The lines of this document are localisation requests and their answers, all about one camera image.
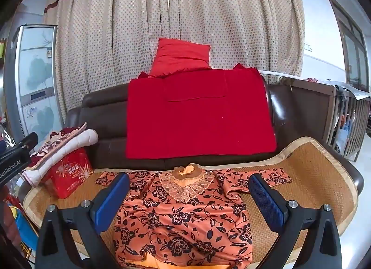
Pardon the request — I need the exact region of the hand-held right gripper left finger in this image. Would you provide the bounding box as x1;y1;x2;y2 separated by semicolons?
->
35;172;131;269

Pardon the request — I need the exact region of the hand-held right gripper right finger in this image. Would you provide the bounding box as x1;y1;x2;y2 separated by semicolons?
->
249;173;342;269

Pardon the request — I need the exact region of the orange floral shirt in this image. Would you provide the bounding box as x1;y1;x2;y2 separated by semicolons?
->
95;163;293;269

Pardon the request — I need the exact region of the person's left hand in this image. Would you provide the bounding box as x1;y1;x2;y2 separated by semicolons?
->
0;202;21;248

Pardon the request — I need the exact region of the woven bamboo mat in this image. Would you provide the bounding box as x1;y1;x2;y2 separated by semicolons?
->
23;136;360;261

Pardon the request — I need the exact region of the red gift box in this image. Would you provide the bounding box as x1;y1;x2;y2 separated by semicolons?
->
41;146;95;199

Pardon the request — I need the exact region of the folded white and red quilt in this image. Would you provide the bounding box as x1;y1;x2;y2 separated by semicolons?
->
22;122;99;187

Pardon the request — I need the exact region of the brown leather sofa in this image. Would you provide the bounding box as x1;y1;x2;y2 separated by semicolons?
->
64;82;364;197

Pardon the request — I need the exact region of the white floor air conditioner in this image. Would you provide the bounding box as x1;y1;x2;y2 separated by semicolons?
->
4;25;65;145

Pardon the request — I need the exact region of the red blanket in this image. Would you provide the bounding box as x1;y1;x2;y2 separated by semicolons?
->
125;63;277;159

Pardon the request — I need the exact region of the wooden crib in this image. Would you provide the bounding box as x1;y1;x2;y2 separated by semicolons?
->
258;69;371;163

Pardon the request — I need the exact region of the red pillow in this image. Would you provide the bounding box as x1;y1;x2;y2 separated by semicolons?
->
148;37;211;77

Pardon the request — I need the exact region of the beige dotted curtain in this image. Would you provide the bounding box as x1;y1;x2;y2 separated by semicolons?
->
43;0;305;119

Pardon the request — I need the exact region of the dark framed window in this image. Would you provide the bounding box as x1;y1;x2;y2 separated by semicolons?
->
325;0;371;93

